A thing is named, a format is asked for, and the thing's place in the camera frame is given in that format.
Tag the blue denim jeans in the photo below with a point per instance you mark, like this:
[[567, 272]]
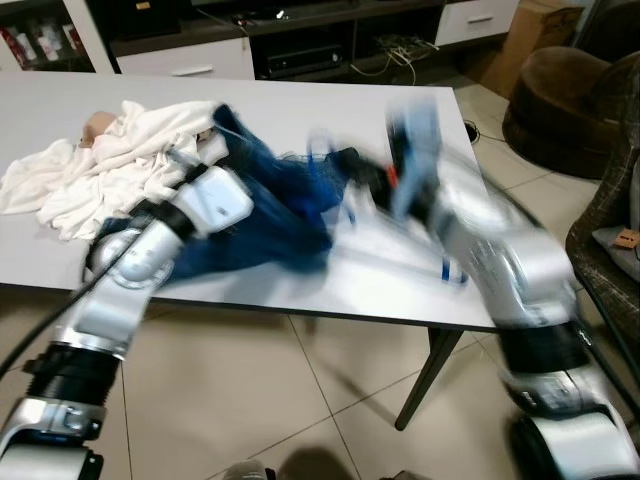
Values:
[[270, 220]]

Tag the blue plastic hanger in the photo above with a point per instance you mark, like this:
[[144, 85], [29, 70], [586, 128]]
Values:
[[452, 274]]

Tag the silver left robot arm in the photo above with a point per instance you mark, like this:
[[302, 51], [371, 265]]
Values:
[[110, 300]]

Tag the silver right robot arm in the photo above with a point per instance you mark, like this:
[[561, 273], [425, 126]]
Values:
[[520, 270]]

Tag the round black floor socket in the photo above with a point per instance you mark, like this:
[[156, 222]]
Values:
[[470, 130]]

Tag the black media player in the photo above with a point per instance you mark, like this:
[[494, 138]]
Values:
[[305, 62]]

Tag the black tv stand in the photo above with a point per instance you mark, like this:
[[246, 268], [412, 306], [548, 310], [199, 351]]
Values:
[[310, 30]]

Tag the white drawer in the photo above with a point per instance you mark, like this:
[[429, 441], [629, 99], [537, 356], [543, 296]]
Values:
[[480, 20], [185, 62]]

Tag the brown velvet pouf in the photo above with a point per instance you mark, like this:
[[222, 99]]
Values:
[[560, 110]]

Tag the brown cardboard box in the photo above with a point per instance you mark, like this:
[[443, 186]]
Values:
[[540, 30]]

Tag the brown wicker chair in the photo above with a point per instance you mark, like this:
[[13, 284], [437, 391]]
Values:
[[600, 200]]

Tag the grey cushion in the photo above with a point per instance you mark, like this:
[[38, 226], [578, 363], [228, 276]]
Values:
[[615, 255]]

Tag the brown cushion tag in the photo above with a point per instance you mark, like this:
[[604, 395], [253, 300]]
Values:
[[627, 238]]

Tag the white crumpled cloth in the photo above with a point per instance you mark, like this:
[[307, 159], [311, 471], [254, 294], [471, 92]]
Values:
[[100, 180]]

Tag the baby doll head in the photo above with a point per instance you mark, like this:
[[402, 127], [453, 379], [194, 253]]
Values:
[[98, 128]]

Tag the black box yellow label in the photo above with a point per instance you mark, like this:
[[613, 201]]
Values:
[[140, 22]]

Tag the white glass door cabinet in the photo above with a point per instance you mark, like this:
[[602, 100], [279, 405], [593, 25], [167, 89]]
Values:
[[88, 35]]

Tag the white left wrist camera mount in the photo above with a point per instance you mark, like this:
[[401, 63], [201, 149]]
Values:
[[220, 200]]

